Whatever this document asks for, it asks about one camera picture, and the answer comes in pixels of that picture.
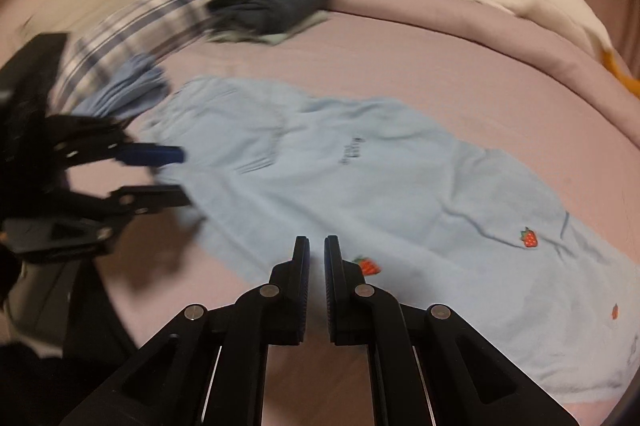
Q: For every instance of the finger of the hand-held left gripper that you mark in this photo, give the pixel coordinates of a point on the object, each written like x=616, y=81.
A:
x=150, y=154
x=150, y=198

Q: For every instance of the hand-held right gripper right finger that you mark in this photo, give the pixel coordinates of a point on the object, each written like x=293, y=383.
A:
x=330, y=286

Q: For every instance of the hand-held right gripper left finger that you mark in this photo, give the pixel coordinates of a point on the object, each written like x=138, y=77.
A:
x=303, y=286

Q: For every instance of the light blue strawberry pants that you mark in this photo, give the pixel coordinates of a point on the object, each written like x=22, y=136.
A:
x=400, y=186

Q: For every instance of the blue striped cloth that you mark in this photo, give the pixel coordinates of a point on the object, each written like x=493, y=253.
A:
x=125, y=90

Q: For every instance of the plaid pillow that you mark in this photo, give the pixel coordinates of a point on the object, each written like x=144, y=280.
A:
x=135, y=25

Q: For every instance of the pink bed sheet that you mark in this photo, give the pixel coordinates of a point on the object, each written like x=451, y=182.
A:
x=425, y=65

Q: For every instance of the pink duvet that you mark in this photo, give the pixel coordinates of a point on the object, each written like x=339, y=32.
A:
x=400, y=0

